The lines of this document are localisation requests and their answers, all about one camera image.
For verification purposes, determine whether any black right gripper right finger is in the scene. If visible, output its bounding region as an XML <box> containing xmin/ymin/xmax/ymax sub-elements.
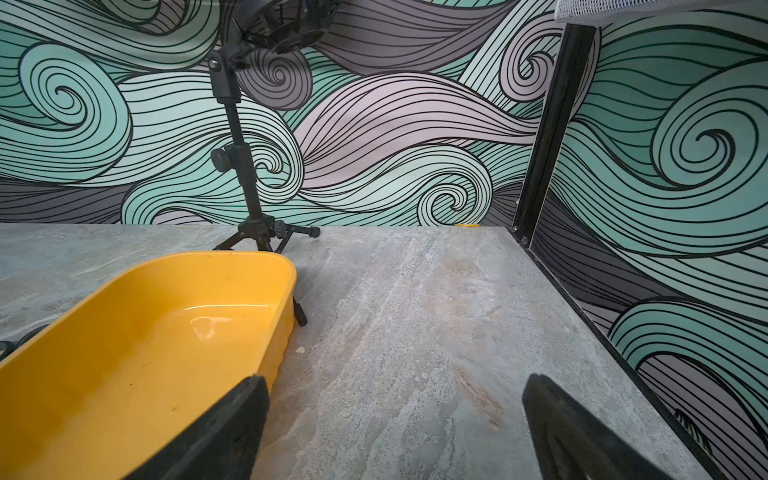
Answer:
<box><xmin>522</xmin><ymin>374</ymin><xmax>669</xmax><ymax>480</ymax></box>

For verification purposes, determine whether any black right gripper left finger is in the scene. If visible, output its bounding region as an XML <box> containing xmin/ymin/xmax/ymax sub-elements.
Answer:
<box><xmin>128</xmin><ymin>375</ymin><xmax>270</xmax><ymax>479</ymax></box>

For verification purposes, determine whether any yellow plastic storage box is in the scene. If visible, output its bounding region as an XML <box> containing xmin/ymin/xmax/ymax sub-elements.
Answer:
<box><xmin>1</xmin><ymin>251</ymin><xmax>297</xmax><ymax>479</ymax></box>

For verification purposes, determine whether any black mini tripod stand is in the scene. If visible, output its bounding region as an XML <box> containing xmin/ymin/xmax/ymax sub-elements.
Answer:
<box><xmin>206</xmin><ymin>0</ymin><xmax>343</xmax><ymax>328</ymax></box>

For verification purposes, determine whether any black corner frame post right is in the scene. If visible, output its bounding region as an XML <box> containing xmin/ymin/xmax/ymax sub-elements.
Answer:
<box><xmin>512</xmin><ymin>24</ymin><xmax>596</xmax><ymax>248</ymax></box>

